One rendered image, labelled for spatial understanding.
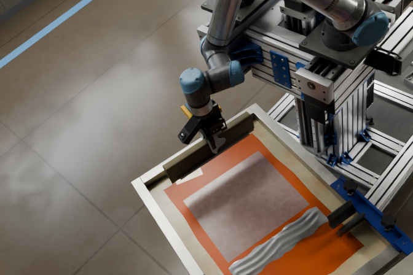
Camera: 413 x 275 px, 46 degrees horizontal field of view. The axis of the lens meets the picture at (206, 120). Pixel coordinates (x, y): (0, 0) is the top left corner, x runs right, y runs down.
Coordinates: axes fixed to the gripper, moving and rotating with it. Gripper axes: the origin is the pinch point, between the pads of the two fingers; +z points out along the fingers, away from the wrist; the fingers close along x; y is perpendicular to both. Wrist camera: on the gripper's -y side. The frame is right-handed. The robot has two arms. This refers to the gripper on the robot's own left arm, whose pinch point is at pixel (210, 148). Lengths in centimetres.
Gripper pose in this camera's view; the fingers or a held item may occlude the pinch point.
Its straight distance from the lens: 171.0
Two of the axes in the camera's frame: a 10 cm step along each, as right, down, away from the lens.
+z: 2.3, 6.3, 7.4
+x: -5.2, -5.6, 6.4
